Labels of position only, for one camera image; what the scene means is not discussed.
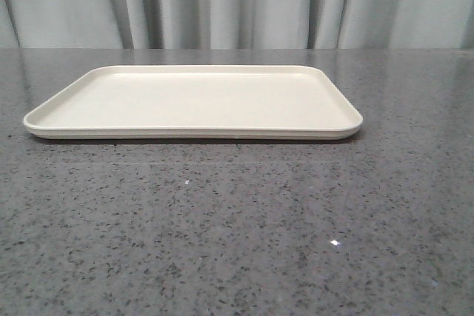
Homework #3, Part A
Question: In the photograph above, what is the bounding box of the cream rectangular plastic tray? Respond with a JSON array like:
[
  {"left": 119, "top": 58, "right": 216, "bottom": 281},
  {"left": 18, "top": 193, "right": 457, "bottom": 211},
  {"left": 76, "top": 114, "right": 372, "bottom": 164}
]
[{"left": 23, "top": 65, "right": 363, "bottom": 140}]

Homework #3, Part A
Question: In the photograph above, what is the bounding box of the grey pleated curtain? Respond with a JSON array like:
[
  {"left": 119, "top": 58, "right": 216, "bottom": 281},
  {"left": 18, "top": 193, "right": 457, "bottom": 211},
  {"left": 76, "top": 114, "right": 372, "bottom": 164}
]
[{"left": 1, "top": 0, "right": 473, "bottom": 50}]

